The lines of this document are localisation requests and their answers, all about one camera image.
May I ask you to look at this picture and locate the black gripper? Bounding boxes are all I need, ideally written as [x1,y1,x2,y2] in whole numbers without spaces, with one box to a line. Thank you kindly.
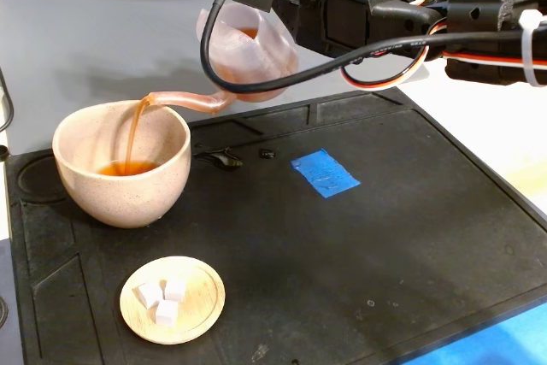
[272,0,373,59]

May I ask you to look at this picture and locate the translucent pink kettle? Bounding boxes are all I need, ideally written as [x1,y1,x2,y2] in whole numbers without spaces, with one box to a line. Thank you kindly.
[140,1,299,116]

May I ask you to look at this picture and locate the beige speckled ceramic cup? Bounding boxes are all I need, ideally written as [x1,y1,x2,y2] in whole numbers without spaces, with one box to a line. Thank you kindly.
[51,99,192,230]

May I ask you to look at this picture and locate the glossy black small piece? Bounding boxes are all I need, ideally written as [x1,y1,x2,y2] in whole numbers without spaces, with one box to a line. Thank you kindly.
[193,146,244,170]

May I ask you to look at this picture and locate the blue tape patch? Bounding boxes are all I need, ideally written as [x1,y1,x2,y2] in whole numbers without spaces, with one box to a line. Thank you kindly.
[289,149,362,200]

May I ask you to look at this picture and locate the grey backdrop sheet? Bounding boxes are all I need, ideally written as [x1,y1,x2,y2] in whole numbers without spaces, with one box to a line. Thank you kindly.
[0,0,411,156]

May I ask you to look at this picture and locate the black rubber work mat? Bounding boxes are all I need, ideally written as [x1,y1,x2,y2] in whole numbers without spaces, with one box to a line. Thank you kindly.
[3,86,547,365]

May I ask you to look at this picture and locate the white zip tie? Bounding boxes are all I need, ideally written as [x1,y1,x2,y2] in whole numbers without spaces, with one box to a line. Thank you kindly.
[517,9,547,88]

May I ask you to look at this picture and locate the round wooden plate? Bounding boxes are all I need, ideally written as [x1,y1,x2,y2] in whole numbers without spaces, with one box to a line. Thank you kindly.
[119,256,226,346]

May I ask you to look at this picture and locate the white sugar cube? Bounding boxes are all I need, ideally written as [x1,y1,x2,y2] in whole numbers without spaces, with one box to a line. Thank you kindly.
[154,299,180,327]
[160,278,188,303]
[135,282,165,310]

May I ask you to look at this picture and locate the wide blue tape strip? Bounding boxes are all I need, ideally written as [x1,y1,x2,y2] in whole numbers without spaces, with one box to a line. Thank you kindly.
[401,298,547,365]

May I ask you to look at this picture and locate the black camera cable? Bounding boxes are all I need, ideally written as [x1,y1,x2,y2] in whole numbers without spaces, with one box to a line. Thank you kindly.
[200,0,547,95]

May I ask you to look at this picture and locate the white red black servo wires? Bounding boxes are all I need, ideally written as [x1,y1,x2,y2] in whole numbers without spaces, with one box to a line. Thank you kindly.
[340,0,547,93]

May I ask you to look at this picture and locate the thin black cable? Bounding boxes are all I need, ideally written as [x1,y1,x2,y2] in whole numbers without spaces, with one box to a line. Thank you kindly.
[0,66,15,133]

